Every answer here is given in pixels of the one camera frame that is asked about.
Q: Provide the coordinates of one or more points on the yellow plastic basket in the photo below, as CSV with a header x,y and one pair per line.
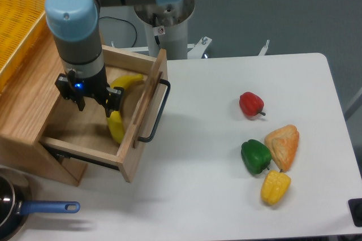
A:
x,y
22,23

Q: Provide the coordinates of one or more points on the yellow banana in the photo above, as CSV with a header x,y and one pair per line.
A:
x,y
115,120

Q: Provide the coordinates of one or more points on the orange bread pastry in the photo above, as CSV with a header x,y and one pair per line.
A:
x,y
283,144

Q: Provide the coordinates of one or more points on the green bell pepper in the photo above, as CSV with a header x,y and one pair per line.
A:
x,y
256,156

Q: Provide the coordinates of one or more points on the white table bracket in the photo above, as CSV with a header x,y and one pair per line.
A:
x,y
264,49

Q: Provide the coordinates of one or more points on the black corner clamp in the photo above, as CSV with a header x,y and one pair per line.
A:
x,y
355,206

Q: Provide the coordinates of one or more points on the black metal drawer handle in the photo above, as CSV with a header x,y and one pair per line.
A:
x,y
149,138

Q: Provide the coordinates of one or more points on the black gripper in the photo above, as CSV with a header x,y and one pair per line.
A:
x,y
75,89

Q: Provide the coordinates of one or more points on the yellow bell pepper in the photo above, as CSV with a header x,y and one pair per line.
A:
x,y
274,187

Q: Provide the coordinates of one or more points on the blue handled frying pan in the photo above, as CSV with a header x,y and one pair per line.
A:
x,y
17,203

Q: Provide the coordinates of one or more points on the wooden top drawer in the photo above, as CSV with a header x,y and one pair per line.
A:
x,y
89,140

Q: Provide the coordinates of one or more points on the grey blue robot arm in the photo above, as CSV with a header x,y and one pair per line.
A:
x,y
75,28

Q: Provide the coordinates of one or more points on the red bell pepper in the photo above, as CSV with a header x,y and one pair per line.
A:
x,y
251,104

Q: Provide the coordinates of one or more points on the wooden drawer cabinet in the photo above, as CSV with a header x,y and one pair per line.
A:
x,y
27,104

